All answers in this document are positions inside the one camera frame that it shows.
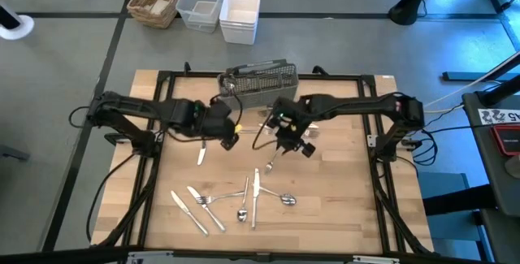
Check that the black table leg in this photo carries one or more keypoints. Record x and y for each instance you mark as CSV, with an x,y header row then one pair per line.
x,y
467,76

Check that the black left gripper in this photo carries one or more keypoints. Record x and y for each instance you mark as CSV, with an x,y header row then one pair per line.
x,y
217,119

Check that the black bar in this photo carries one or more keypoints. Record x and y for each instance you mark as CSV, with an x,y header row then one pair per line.
x,y
459,201

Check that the grey plastic cutlery basket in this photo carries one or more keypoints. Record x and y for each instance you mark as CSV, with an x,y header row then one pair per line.
x,y
264,89

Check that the white round floor stand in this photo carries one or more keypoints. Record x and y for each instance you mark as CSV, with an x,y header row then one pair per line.
x,y
20,26

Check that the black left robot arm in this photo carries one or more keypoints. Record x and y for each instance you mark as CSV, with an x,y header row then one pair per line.
x,y
138,103

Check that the grey round object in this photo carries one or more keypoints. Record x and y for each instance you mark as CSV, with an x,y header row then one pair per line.
x,y
512,170

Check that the white printed label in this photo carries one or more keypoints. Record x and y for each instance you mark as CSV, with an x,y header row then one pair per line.
x,y
497,116

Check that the blue-grey seat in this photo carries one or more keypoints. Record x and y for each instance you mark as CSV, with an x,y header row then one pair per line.
x,y
443,180

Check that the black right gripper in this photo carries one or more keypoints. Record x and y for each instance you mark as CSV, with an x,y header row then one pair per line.
x,y
290,119

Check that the red and black device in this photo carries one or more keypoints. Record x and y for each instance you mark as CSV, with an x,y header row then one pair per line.
x,y
508,140

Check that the beige card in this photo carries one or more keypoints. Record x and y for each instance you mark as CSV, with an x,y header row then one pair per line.
x,y
159,6

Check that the silver table knife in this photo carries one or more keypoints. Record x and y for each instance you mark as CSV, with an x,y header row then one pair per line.
x,y
255,187
195,194
189,213
201,155
313,125

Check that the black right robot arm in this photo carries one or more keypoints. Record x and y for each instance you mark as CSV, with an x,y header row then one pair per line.
x,y
357,103

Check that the black power plug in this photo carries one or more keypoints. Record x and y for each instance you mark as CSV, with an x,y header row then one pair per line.
x,y
410,144

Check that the silver metal bracket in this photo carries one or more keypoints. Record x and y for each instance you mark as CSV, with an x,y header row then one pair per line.
x,y
371,140

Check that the wicker basket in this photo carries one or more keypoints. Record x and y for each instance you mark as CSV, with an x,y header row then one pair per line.
x,y
138,8

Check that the black side table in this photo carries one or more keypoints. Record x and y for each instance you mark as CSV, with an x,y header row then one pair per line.
x,y
487,166

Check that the white plastic bin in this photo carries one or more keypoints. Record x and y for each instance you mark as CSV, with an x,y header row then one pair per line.
x,y
239,16

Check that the grey floor object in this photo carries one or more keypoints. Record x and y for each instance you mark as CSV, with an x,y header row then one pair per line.
x,y
12,152

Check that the silver spoon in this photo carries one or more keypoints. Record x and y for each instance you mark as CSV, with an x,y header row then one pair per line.
x,y
242,215
288,200
252,131

